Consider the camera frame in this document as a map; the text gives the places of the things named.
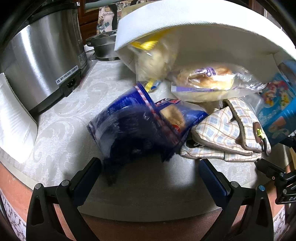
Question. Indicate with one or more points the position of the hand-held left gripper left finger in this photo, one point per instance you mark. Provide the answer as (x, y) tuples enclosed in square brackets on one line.
[(89, 176)]

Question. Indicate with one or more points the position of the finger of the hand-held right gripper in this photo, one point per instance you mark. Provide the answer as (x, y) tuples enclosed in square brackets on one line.
[(290, 141), (266, 168)]

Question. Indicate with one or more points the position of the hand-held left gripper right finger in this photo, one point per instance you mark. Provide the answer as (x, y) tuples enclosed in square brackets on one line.
[(212, 180)]

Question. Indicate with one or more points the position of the blue and white box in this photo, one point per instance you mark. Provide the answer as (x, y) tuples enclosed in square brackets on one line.
[(277, 99)]

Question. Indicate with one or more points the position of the plaid fabric pouch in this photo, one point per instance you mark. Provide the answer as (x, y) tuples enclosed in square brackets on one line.
[(219, 129)]

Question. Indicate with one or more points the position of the clear plastic jar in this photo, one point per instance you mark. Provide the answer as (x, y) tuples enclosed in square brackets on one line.
[(252, 103)]

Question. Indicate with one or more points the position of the blue bread packet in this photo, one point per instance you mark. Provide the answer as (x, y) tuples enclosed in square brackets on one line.
[(129, 129), (192, 118)]

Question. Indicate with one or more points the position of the purple label bread packet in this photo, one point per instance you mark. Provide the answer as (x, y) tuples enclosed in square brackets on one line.
[(208, 81)]

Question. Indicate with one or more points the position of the yellow label bread packet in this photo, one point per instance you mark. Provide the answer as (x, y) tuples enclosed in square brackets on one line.
[(152, 62)]

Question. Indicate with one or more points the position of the white fabric storage basket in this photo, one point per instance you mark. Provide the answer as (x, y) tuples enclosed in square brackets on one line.
[(185, 20)]

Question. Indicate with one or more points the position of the white paper towel stack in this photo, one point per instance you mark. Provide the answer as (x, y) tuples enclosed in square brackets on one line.
[(13, 120)]

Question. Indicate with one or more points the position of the stainless steel pressure cooker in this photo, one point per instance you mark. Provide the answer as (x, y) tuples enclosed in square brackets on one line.
[(41, 58)]

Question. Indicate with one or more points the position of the metal steamer pot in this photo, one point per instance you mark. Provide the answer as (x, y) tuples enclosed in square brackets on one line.
[(104, 46)]

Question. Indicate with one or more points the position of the cartoon print tote bag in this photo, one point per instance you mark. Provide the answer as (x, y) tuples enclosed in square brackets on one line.
[(104, 18)]

